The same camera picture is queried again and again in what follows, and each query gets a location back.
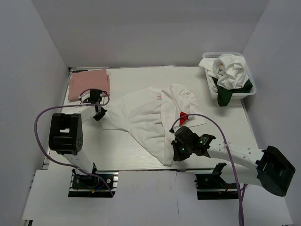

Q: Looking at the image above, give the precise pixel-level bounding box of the white t-shirt red print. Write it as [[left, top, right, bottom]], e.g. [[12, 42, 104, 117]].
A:
[[101, 84, 206, 166]]

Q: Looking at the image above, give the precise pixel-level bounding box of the white t-shirt green print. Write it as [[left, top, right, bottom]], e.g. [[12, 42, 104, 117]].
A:
[[198, 53, 254, 107]]

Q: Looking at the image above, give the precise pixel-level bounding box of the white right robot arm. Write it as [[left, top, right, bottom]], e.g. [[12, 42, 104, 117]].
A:
[[171, 126, 296, 197]]

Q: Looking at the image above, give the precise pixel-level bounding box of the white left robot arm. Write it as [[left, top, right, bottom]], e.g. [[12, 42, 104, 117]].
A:
[[48, 89, 110, 188]]

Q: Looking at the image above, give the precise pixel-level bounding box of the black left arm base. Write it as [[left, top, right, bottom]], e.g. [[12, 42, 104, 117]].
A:
[[68, 172, 118, 198]]

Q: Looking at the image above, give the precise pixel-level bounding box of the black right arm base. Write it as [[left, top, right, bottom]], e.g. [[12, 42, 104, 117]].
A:
[[194, 163, 238, 200]]

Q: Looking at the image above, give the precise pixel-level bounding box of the folded pink t-shirt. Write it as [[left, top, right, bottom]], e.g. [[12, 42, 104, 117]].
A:
[[68, 69, 110, 101]]

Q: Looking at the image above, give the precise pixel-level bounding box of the white plastic basket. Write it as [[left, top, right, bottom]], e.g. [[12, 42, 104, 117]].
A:
[[202, 51, 257, 101]]

